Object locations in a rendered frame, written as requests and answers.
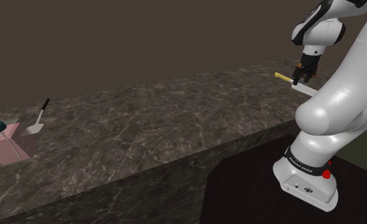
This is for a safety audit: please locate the pink bottle with teal pump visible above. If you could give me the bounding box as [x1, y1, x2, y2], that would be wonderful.
[0, 108, 39, 169]

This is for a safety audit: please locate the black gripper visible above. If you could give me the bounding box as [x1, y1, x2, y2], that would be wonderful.
[291, 53, 322, 85]

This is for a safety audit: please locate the dark robot stand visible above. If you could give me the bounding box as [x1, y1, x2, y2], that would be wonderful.
[199, 133, 367, 224]

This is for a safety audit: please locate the yellow handled white knife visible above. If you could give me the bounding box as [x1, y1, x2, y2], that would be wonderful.
[274, 71, 320, 97]

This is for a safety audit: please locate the brown round object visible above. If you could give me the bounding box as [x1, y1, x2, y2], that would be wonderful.
[295, 62, 320, 78]

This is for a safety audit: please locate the black handled grey spatula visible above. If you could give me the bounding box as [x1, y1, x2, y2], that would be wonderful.
[26, 98, 52, 135]

